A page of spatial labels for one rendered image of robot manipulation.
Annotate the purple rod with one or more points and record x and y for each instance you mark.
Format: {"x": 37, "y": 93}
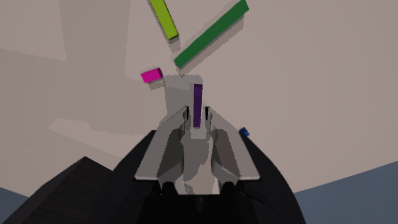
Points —
{"x": 197, "y": 105}

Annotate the short magenta rod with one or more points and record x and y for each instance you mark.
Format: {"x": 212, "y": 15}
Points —
{"x": 152, "y": 75}

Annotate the small blue block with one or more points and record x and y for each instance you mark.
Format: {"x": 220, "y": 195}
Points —
{"x": 245, "y": 131}

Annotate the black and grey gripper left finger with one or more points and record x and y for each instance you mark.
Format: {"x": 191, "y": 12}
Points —
{"x": 157, "y": 158}

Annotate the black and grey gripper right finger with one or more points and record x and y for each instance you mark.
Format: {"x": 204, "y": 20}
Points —
{"x": 237, "y": 159}

